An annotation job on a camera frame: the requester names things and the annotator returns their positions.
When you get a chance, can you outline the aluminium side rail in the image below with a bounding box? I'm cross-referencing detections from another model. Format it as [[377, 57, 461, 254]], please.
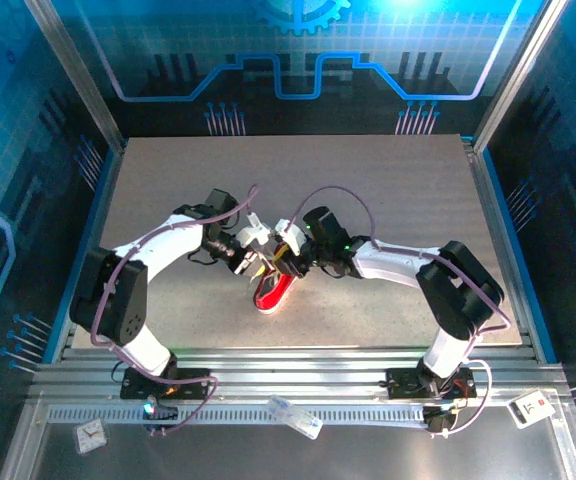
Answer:
[[460, 135, 542, 362]]

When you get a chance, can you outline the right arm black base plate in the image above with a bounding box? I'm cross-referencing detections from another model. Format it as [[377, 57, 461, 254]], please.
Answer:
[[385, 367, 478, 400]]

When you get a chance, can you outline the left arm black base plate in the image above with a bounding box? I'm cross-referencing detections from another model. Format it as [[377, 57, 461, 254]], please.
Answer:
[[120, 368, 213, 401]]

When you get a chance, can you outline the clear plastic bag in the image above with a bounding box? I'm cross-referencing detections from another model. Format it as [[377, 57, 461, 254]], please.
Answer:
[[267, 394, 325, 441]]

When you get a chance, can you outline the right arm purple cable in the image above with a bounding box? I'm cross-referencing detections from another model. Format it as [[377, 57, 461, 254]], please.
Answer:
[[290, 185, 512, 439]]

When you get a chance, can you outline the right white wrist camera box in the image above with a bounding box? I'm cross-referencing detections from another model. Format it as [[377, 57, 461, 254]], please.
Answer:
[[274, 218, 306, 252]]

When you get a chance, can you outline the red canvas sneaker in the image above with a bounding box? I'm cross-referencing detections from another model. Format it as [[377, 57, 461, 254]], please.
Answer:
[[252, 242, 299, 315]]

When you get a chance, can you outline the white card with red mark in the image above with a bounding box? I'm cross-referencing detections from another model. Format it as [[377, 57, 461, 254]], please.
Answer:
[[507, 391, 557, 430]]

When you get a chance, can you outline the black controller box with LED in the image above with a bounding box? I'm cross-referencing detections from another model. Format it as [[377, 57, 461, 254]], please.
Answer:
[[141, 394, 179, 435], [423, 405, 457, 435]]

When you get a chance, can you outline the slotted white cable duct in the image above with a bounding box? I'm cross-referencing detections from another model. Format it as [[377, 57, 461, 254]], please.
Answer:
[[45, 403, 429, 427]]

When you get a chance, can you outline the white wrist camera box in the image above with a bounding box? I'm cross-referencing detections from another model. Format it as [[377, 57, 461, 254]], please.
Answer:
[[274, 218, 306, 252], [236, 212, 272, 249]]

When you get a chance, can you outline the small white square clock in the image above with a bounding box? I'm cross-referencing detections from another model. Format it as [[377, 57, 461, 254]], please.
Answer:
[[73, 418, 109, 455]]

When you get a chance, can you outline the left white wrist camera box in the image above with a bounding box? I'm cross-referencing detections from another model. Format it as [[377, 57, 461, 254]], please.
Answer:
[[236, 212, 272, 249]]

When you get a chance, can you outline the aluminium corner post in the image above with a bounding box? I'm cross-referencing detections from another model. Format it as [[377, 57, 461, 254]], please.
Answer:
[[472, 0, 569, 154], [22, 0, 124, 151]]

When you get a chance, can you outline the aluminium frame rail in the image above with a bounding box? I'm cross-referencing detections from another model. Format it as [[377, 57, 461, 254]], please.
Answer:
[[27, 347, 574, 401]]

